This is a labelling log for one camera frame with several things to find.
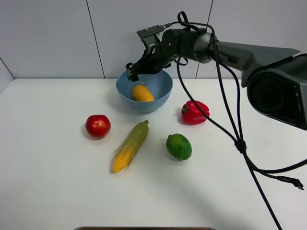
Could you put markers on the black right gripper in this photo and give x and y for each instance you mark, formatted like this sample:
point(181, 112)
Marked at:
point(174, 43)

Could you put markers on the yellow mango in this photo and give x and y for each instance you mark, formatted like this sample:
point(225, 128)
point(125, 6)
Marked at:
point(141, 94)

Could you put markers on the red apple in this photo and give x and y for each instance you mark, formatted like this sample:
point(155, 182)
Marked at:
point(98, 126)

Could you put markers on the green lime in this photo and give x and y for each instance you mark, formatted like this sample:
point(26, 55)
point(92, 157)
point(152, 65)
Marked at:
point(179, 146)

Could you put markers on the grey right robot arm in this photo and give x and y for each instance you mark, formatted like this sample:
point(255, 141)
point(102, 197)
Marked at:
point(275, 78)

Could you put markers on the blue plastic bowl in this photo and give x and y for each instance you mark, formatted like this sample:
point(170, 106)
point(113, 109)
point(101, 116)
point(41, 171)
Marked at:
point(159, 85)

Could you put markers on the red bell pepper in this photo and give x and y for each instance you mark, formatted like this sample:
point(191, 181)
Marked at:
point(191, 115)

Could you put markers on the corn cob with husk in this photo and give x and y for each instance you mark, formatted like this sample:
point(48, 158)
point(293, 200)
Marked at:
point(127, 151)

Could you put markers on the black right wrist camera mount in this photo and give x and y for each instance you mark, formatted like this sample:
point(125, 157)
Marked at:
point(151, 36)

